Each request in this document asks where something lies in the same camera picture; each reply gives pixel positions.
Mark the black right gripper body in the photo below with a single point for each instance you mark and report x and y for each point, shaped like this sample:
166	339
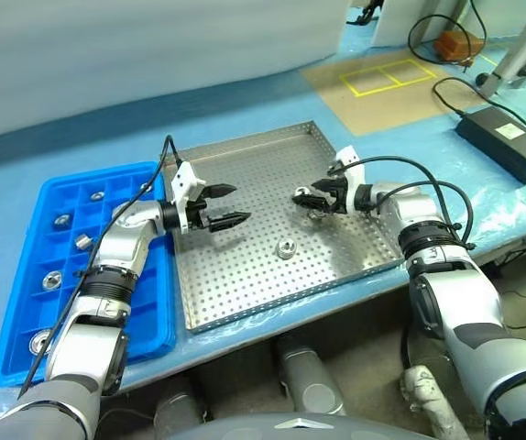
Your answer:
337	194

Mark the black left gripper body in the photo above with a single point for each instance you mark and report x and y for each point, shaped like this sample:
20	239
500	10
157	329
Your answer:
198	215

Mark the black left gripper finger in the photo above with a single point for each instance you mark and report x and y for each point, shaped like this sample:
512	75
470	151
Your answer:
228	220
221	190

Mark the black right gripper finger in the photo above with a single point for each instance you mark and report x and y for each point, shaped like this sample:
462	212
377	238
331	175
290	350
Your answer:
311	201
321	186

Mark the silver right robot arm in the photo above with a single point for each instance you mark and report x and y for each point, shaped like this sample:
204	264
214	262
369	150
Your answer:
464	293

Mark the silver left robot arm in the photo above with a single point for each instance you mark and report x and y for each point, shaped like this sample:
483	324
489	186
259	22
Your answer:
121	243

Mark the blue plastic compartment tray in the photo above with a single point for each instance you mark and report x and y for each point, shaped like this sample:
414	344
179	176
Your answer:
15	298

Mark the metal nut on tray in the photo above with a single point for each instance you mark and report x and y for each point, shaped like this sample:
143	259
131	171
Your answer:
286	248

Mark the perforated metal tray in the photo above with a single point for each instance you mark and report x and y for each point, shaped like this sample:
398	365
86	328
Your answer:
254	284

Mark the brown mat with yellow tape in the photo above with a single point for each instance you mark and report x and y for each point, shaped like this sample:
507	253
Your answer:
382	110

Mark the large white foam board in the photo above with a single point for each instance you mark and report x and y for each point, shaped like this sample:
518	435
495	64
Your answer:
130	55

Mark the dark grey cylindrical leg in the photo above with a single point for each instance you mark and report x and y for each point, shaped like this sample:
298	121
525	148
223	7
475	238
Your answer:
176	412
309	376

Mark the black power adapter brick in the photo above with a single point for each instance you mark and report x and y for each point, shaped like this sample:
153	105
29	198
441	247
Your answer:
506	142

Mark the black clamp tool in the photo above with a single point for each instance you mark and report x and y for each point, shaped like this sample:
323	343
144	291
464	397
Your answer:
366	11

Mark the small white foam panel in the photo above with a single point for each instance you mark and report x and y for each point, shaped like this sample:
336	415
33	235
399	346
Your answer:
400	20

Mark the grey robot torso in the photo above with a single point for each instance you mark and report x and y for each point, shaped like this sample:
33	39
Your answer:
299	428

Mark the grey metal stand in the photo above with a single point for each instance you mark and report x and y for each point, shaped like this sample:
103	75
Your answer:
519	50

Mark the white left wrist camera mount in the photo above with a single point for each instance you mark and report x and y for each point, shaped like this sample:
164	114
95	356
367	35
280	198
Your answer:
185	181

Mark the white wrapped post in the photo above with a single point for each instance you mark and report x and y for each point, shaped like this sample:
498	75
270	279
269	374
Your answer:
428	399

